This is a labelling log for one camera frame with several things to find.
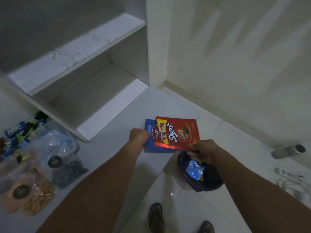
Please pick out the white shelf board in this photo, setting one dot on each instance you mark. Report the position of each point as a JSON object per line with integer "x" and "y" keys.
{"x": 73, "y": 55}

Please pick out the person's sandal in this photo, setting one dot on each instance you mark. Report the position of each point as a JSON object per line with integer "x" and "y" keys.
{"x": 155, "y": 217}
{"x": 206, "y": 227}

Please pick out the red snack packet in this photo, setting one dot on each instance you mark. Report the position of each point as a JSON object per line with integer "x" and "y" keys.
{"x": 175, "y": 133}

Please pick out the person's left sandal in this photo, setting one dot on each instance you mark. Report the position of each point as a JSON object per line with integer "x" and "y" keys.
{"x": 155, "y": 217}

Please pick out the clear bag of brown cookies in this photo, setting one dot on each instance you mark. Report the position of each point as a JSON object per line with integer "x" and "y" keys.
{"x": 31, "y": 196}

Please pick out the shiny blue foil packet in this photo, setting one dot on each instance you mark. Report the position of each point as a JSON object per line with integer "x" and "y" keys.
{"x": 195, "y": 170}

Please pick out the person's left fingers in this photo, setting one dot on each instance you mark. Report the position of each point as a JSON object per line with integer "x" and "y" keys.
{"x": 146, "y": 138}

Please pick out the clear bag of dark cookies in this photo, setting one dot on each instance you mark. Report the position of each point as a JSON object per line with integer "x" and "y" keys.
{"x": 66, "y": 171}

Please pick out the pile of blue snack bars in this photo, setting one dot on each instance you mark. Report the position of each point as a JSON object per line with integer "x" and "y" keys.
{"x": 13, "y": 138}

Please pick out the person's left forearm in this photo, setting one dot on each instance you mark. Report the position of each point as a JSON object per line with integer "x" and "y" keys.
{"x": 102, "y": 186}

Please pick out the grey metal pipe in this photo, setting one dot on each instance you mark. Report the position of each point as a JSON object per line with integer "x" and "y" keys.
{"x": 288, "y": 151}

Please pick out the person's right hand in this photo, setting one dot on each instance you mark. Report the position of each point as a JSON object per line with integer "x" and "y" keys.
{"x": 206, "y": 150}

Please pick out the clear plastic storage container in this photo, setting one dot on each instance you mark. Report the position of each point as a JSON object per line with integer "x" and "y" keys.
{"x": 48, "y": 143}

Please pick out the black and green snack packet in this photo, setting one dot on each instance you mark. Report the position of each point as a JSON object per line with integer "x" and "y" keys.
{"x": 31, "y": 126}

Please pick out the white shelf cabinet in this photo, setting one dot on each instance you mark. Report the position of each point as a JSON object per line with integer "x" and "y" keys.
{"x": 80, "y": 77}

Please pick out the person's right forearm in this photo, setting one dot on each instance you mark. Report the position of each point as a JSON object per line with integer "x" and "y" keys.
{"x": 255, "y": 194}

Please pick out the person's right sandal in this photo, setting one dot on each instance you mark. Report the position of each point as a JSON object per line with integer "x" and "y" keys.
{"x": 206, "y": 227}

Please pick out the person's right thumb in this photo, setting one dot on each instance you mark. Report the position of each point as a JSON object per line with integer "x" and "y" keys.
{"x": 194, "y": 147}

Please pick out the black plastic bag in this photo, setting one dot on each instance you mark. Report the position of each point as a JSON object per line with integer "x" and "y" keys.
{"x": 209, "y": 181}

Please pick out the blue snack packet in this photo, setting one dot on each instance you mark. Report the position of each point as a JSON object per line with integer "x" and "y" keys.
{"x": 149, "y": 133}

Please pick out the person's left hand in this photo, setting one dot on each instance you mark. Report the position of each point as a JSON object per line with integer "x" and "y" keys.
{"x": 137, "y": 138}

